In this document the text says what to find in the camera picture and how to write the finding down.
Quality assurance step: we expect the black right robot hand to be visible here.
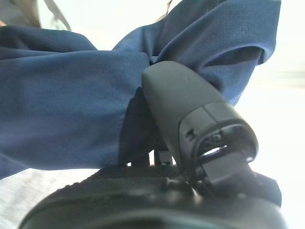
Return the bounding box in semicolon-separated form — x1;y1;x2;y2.
19;61;288;229

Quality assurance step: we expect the blue garment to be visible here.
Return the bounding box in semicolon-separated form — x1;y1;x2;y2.
0;0;282;179

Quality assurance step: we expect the grey floor rug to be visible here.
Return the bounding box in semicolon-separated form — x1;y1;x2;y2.
0;167;103;229

